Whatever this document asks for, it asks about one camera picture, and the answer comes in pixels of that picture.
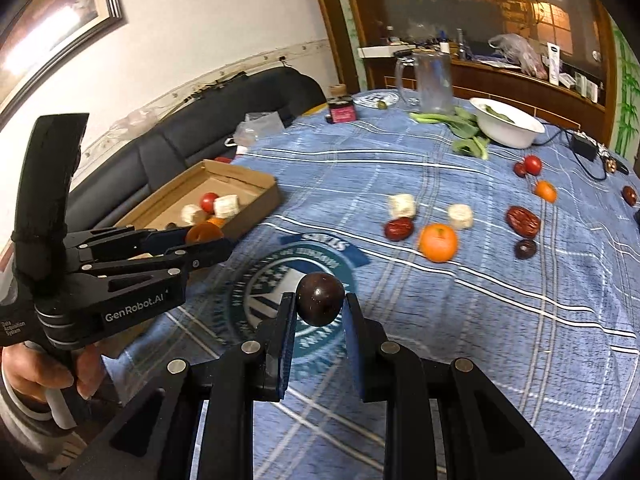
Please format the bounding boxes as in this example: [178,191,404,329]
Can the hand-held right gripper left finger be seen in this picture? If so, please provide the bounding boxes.
[60,292,298,480]

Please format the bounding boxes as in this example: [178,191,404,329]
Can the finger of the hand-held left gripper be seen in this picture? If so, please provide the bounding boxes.
[62,226,194,262]
[75,237,235,296]

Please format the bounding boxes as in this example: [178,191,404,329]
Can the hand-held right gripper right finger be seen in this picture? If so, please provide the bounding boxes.
[344,292,576,480]

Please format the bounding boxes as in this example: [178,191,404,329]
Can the mandarin orange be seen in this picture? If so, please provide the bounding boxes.
[185,222,224,246]

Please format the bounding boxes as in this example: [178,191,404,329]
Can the dark purple passion fruit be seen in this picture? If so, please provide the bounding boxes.
[296,273,346,326]

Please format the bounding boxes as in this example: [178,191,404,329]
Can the cardboard box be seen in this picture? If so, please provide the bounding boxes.
[112,159,286,253]

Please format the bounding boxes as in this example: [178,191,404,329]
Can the person's left hand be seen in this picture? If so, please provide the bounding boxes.
[1,341,107,402]

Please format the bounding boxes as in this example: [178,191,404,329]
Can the blue printed tablecloth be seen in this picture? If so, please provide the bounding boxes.
[115,87,640,480]

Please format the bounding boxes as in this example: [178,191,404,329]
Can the black sofa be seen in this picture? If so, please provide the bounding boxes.
[65,67,327,233]

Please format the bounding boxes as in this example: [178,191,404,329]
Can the glossy red date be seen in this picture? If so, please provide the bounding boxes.
[384,217,416,242]

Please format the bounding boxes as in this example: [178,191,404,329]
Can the large orange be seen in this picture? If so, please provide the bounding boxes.
[418,223,459,264]

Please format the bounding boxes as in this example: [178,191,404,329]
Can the clear plastic bag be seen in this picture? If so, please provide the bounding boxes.
[231,110,292,148]

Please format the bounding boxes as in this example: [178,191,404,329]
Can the red tin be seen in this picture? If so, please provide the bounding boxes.
[326,96,357,125]

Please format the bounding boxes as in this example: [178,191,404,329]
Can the large wrinkled red date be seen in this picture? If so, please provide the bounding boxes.
[505,206,542,239]

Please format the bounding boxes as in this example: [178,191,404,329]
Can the framed picture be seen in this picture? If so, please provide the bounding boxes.
[0,0,125,126]

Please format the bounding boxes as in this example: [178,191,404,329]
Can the green leafy vegetables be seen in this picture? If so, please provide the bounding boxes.
[409,107,492,161]

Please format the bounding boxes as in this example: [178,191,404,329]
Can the white bowl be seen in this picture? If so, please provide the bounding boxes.
[470,97,546,149]

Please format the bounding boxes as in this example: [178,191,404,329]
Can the green leaf in bowl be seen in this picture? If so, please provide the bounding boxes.
[481,104,516,124]

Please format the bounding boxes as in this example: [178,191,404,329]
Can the white tray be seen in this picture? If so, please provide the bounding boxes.
[357,44,418,59]

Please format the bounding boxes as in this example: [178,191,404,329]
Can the clear plastic pitcher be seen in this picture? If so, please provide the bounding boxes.
[394,51,455,116]

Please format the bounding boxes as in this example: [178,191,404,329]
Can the black power adapter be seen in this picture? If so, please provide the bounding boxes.
[571,132,598,162]

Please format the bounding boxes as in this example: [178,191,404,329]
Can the plastic bag with red contents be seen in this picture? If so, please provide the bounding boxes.
[487,33,550,79]

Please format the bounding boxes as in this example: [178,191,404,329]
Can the white tube bottle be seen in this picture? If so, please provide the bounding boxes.
[546,41,563,86]

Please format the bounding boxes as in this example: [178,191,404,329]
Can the wooden cabinet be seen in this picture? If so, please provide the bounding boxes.
[305,0,618,133]

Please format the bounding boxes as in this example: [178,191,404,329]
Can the black cable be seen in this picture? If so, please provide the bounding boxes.
[542,127,608,181]

